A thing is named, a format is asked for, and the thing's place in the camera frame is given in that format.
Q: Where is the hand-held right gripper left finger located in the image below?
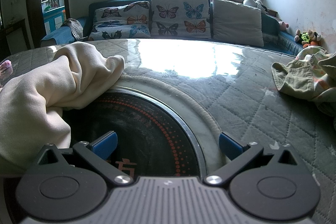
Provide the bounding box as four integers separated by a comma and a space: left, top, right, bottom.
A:
37, 131, 134, 186

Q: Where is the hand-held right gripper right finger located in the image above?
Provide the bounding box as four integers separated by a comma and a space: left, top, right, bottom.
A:
203, 132, 300, 186

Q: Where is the cream long-sleeved shirt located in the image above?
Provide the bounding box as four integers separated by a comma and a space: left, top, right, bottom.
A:
0, 42, 125, 170

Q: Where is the pile of patterned clothes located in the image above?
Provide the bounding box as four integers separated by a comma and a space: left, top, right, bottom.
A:
271, 53, 336, 115

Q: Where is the round black induction cooktop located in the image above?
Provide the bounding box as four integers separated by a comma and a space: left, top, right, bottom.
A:
62, 89, 208, 178

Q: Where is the grey quilted table cover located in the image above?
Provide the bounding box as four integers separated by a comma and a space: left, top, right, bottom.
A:
0, 39, 336, 224

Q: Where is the butterfly print cushion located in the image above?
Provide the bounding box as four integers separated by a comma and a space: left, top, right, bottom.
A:
88, 22, 151, 41
150, 0, 212, 39
94, 1, 151, 27

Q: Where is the patterned grey cloth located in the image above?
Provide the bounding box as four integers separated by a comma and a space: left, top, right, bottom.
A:
61, 18, 84, 39

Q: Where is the plain grey cushion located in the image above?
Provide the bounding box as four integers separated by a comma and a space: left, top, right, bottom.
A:
212, 0, 264, 47

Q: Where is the blue sofa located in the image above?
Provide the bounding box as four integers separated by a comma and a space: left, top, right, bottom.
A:
40, 0, 305, 56

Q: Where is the small pink toy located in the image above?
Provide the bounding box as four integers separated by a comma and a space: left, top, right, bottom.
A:
0, 60, 12, 79

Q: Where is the blue cabinet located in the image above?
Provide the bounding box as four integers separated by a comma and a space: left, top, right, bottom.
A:
43, 6, 65, 35

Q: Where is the brown plush toy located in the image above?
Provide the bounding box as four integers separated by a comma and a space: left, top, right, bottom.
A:
307, 30, 321, 42

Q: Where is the dark wooden chair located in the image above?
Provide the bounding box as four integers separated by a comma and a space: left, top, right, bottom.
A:
0, 19, 27, 56

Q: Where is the panda plush toy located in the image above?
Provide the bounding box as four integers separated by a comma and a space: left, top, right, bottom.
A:
243, 0, 268, 14

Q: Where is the dark wooden door frame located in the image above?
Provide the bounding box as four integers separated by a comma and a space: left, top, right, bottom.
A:
25, 0, 70, 51

